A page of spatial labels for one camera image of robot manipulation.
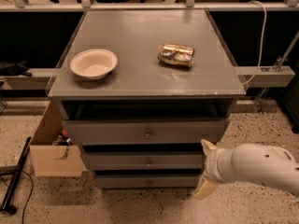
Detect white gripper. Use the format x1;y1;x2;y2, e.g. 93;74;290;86
193;139;235;200

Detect grey drawer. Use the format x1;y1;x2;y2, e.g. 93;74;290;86
81;151;206;170
63;119;230;145
94;174;200;189

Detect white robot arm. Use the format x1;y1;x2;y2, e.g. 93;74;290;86
194;139;299;200

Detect grey bottom drawer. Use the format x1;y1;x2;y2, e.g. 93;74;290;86
94;174;200;189

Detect grey top drawer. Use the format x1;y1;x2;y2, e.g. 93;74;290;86
63;119;230;145

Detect grey drawer cabinet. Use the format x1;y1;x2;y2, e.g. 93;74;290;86
49;10;245;177

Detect crushed golden can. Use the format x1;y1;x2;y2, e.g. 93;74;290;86
158;43;194;68

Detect items inside cardboard box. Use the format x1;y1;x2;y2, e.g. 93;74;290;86
52;129;72;146

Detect white paper bowl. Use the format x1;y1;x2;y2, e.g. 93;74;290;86
70;49;118;80

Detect cardboard box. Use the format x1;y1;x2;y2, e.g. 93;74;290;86
29;102;83;176

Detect black pole stand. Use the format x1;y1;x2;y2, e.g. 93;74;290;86
0;137;31;215

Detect black bag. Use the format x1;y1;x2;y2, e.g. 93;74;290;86
0;61;32;77

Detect white cable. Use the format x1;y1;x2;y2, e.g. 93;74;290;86
239;0;268;86

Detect black floor cable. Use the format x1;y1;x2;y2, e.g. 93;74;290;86
0;170;35;224

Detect metal railing frame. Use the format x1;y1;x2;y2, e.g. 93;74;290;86
0;0;299;12

